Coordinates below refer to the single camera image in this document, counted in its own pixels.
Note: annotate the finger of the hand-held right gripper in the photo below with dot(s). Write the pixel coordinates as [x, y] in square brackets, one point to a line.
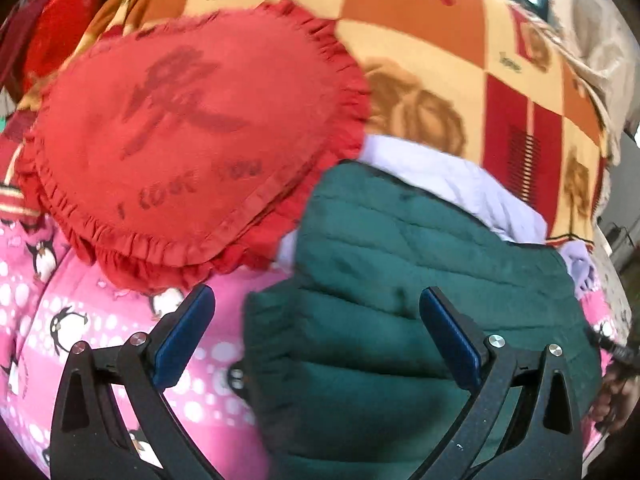
[607, 342]

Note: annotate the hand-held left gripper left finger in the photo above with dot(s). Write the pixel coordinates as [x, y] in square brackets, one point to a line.
[182, 335]

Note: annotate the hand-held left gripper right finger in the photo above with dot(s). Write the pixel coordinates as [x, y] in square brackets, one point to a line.
[450, 335]

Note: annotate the green puffer jacket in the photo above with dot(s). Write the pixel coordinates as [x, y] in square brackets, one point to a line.
[380, 260]

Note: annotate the person's right hand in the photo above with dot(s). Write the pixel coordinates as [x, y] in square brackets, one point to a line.
[614, 395]

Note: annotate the pink penguin print blanket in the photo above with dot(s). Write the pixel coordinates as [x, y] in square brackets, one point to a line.
[100, 320]

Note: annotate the pale lavender garment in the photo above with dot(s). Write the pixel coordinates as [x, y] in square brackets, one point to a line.
[450, 175]

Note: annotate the red heart-shaped frilled pillow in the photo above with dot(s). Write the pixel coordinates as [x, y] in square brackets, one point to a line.
[190, 145]

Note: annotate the beige cloth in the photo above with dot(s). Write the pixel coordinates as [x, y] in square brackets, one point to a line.
[592, 35]

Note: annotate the orange red cream patterned blanket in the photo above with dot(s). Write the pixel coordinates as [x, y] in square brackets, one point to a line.
[425, 25]

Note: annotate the red bag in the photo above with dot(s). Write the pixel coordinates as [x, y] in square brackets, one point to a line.
[55, 30]

